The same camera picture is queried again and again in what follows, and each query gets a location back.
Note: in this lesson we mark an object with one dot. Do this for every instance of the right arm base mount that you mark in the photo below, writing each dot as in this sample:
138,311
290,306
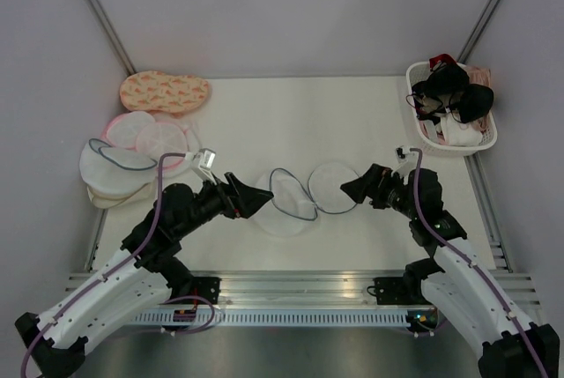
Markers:
393,291

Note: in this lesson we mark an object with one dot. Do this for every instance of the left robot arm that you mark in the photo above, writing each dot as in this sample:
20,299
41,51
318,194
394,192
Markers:
142,273

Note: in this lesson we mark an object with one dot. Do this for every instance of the orange carrot print laundry bag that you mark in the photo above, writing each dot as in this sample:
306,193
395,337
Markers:
156,91

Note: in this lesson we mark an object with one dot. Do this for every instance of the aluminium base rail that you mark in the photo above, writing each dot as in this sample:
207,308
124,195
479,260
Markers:
270,289

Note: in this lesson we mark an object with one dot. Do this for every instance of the left aluminium corner post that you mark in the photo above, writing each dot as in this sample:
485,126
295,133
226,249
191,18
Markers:
111,35

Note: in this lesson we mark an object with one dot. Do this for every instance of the aluminium corner post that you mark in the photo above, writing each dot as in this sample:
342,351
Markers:
478,30
111,35

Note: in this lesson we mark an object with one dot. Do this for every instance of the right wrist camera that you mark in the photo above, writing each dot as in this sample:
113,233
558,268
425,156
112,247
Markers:
407,159

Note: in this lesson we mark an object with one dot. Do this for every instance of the pink-trimmed white mesh laundry bag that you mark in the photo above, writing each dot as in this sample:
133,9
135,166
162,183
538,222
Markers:
169,141

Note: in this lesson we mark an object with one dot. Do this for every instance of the white slotted cable duct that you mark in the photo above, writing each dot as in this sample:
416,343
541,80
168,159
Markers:
274,318

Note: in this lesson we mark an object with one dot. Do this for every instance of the white plastic basket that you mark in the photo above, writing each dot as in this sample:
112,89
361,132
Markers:
449,131

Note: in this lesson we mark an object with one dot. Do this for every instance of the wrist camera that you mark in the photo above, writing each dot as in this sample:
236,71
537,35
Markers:
407,159
201,165

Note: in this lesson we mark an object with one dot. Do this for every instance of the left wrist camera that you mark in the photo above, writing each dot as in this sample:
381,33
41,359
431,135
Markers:
201,165

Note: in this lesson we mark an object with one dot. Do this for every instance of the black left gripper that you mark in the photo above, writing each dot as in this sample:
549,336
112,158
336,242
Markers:
239,199

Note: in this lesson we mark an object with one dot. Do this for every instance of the right aluminium corner post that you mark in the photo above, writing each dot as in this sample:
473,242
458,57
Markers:
478,30

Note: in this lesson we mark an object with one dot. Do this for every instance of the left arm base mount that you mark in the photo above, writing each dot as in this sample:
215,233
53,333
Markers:
207,288

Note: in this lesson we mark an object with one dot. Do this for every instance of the black bra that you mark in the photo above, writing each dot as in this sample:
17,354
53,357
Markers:
448,90

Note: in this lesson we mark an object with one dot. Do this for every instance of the white mesh blue-trimmed laundry bag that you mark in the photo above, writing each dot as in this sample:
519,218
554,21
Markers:
296,206

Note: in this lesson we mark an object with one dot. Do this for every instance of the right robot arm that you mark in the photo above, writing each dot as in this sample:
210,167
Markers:
505,340

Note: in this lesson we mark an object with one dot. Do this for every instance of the beige cloth bag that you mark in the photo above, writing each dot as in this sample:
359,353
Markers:
105,202

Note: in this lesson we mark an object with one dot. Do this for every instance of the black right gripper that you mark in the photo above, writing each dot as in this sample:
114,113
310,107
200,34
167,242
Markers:
370,184

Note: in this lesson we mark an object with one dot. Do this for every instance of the pile of bras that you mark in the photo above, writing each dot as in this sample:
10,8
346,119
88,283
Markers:
454,127

